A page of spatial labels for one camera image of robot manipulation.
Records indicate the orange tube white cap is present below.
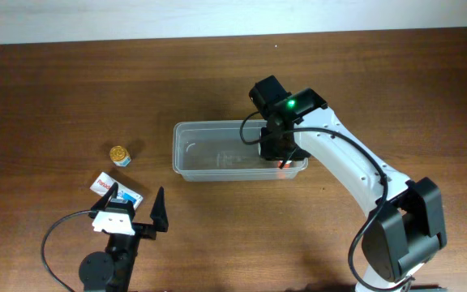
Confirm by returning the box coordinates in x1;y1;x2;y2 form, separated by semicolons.
276;161;296;179

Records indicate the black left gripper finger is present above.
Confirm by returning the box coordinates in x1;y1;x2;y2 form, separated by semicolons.
150;187;169;232
90;182;118;213

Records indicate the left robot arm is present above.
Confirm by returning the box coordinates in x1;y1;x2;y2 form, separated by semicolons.
79;183;169;292

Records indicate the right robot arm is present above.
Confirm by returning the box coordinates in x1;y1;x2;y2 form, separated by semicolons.
249;75;448;291

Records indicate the small gold-lid jar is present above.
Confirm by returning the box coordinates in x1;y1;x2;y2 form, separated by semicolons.
109;146;131;167

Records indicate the clear plastic container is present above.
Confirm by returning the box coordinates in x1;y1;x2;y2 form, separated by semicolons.
172;120;308;182

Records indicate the white Panadol medicine box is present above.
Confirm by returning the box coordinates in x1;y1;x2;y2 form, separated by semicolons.
90;172;144;209

